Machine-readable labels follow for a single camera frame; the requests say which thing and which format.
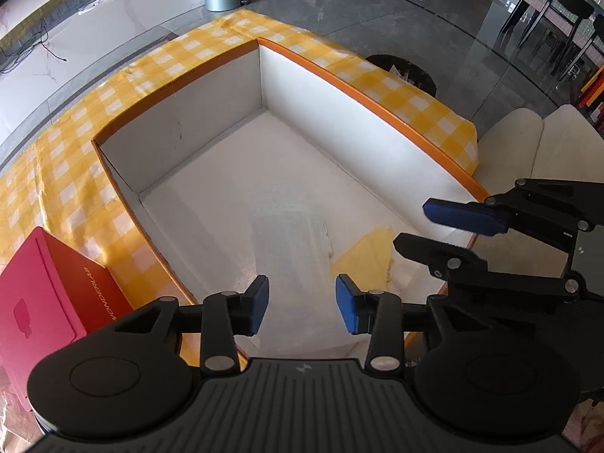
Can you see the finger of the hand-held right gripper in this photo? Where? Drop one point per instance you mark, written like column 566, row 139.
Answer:
column 424, row 247
column 462, row 217

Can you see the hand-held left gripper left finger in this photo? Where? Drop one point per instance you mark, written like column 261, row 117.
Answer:
column 257, row 304

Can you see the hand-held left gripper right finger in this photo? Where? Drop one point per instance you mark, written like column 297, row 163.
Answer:
column 347, row 306

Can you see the large orange white cardboard box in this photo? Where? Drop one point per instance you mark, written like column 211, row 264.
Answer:
column 283, row 160

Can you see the yellow paper sheet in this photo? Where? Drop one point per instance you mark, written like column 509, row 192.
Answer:
column 368, row 255

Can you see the cream sofa cushion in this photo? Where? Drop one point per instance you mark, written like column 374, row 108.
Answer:
column 566, row 146
column 509, row 151

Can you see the black round waste bin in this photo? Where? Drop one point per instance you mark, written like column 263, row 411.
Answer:
column 406, row 68

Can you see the pink cloth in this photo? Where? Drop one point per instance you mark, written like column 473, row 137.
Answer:
column 587, row 427

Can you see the red cardboard box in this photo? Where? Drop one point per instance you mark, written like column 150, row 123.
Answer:
column 37, row 292

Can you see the black chair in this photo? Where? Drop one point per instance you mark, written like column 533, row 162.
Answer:
column 566, row 0

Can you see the yellow checkered tablecloth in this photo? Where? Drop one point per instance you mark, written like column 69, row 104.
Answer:
column 71, row 151

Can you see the white low cabinet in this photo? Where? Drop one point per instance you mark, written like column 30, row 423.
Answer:
column 118, row 23

